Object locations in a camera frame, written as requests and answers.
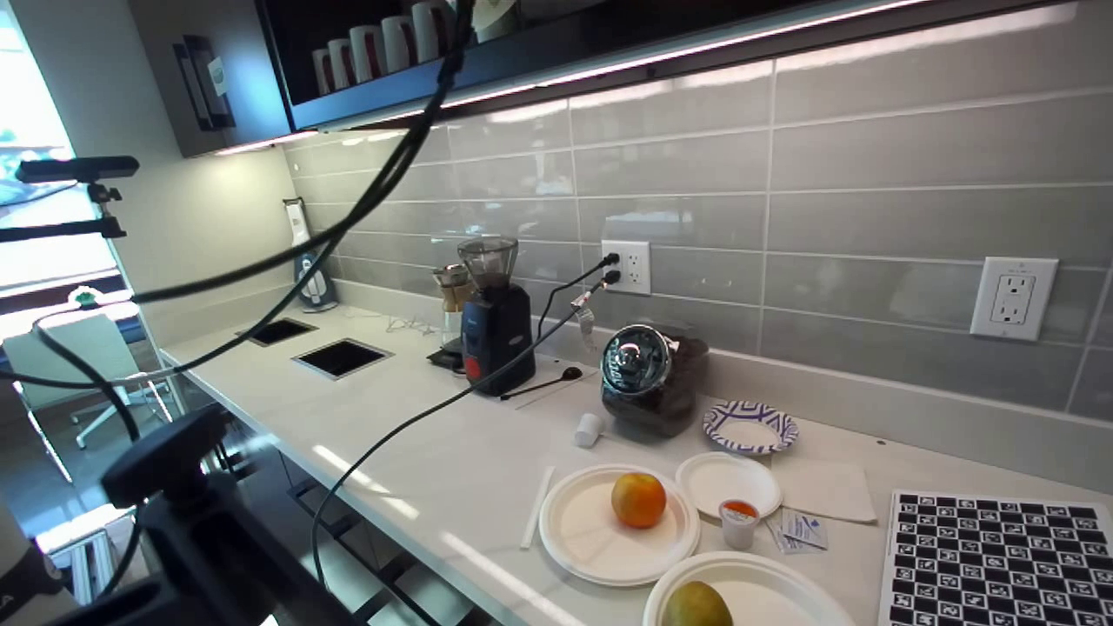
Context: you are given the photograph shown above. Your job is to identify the black coffee grinder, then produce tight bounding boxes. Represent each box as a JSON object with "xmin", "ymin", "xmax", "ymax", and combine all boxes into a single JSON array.
[{"xmin": 459, "ymin": 235, "xmax": 536, "ymax": 396}]

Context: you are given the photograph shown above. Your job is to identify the small white bottle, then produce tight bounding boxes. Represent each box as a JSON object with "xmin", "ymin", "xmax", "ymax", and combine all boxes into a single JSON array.
[{"xmin": 573, "ymin": 414, "xmax": 604, "ymax": 447}]

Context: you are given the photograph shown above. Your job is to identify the orange fruit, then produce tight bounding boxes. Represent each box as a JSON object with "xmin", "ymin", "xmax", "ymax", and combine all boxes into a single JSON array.
[{"xmin": 614, "ymin": 473, "xmax": 668, "ymax": 527}]

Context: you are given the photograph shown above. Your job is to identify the blue patterned paper bowl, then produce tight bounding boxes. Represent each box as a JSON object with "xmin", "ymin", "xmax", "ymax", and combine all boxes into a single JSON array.
[{"xmin": 698, "ymin": 401, "xmax": 801, "ymax": 458}]

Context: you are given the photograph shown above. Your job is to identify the large white paper plate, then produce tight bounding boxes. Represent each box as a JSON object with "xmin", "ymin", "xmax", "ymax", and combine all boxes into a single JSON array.
[{"xmin": 538, "ymin": 463, "xmax": 698, "ymax": 589}]

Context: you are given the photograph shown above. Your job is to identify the small white paper plate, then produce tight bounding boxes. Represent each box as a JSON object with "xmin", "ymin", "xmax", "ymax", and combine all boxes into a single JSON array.
[{"xmin": 674, "ymin": 451, "xmax": 784, "ymax": 518}]

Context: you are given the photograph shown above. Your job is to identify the small sauce cup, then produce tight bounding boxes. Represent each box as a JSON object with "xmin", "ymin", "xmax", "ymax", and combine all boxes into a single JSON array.
[{"xmin": 719, "ymin": 501, "xmax": 761, "ymax": 549}]

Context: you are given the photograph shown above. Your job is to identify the yellow-green fruit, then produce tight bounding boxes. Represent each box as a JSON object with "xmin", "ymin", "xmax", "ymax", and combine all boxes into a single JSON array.
[{"xmin": 660, "ymin": 581, "xmax": 733, "ymax": 626}]

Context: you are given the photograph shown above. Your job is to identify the sauce packet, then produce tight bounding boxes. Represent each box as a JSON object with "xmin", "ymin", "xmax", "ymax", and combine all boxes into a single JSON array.
[{"xmin": 784, "ymin": 516, "xmax": 828, "ymax": 549}]

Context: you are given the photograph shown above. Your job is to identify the white napkin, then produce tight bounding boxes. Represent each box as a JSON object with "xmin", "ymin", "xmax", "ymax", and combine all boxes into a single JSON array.
[{"xmin": 777, "ymin": 463, "xmax": 876, "ymax": 526}]

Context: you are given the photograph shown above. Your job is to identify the white bowl front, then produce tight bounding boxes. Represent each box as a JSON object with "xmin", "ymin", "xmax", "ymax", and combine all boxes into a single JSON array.
[{"xmin": 641, "ymin": 553, "xmax": 852, "ymax": 626}]

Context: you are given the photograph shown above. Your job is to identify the black white checkerboard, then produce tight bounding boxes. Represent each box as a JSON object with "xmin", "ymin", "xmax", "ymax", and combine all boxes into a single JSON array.
[{"xmin": 880, "ymin": 489, "xmax": 1113, "ymax": 626}]

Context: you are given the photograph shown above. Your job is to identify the white office chair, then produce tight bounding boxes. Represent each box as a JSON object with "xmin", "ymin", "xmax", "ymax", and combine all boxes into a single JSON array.
[{"xmin": 5, "ymin": 313, "xmax": 171, "ymax": 446}]

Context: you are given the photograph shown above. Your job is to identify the white wall outlet left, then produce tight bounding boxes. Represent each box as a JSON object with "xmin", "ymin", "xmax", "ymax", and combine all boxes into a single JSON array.
[{"xmin": 602, "ymin": 240, "xmax": 652, "ymax": 292}]

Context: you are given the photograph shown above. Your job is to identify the white wall outlet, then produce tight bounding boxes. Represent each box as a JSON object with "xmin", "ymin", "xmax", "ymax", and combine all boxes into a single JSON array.
[
  {"xmin": 602, "ymin": 240, "xmax": 652, "ymax": 292},
  {"xmin": 972, "ymin": 258, "xmax": 1058, "ymax": 339}
]

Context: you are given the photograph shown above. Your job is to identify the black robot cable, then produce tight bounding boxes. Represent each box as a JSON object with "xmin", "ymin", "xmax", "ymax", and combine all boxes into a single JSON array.
[{"xmin": 0, "ymin": 0, "xmax": 623, "ymax": 594}]

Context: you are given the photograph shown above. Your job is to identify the black camera on stand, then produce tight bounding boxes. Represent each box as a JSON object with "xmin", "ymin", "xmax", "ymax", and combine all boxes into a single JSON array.
[{"xmin": 58, "ymin": 405, "xmax": 356, "ymax": 626}]

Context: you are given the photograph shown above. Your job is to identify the dark wall shelf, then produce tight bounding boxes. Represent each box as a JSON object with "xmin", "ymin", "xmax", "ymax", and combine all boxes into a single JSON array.
[{"xmin": 125, "ymin": 0, "xmax": 1083, "ymax": 156}]

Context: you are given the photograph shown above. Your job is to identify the white wall outlet right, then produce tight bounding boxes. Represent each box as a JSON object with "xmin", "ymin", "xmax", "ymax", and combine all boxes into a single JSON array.
[{"xmin": 972, "ymin": 258, "xmax": 1058, "ymax": 339}]

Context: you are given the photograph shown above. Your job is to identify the black tripod camera left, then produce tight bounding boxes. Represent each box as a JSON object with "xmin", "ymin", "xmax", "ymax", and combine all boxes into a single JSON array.
[{"xmin": 0, "ymin": 152, "xmax": 144, "ymax": 248}]

